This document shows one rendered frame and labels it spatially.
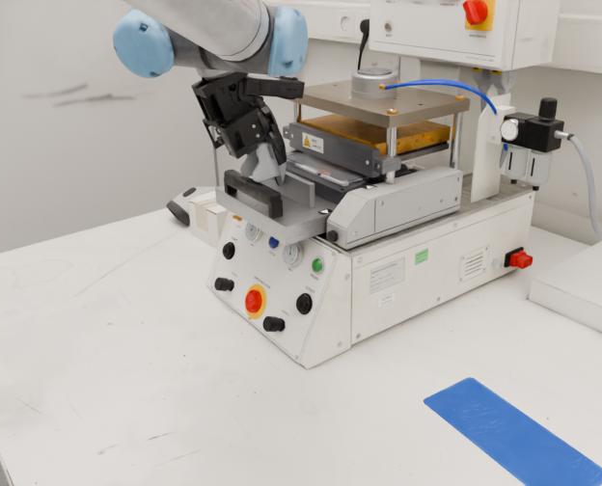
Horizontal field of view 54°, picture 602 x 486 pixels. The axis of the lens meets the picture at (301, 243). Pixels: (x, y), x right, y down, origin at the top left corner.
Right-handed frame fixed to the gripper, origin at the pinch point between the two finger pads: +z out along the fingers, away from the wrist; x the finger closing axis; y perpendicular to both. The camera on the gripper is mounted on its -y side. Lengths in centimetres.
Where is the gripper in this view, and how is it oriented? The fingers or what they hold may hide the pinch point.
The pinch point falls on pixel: (281, 175)
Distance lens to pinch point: 97.6
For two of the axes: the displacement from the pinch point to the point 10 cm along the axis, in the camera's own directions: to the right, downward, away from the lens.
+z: 3.0, 7.6, 5.8
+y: -7.6, 5.6, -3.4
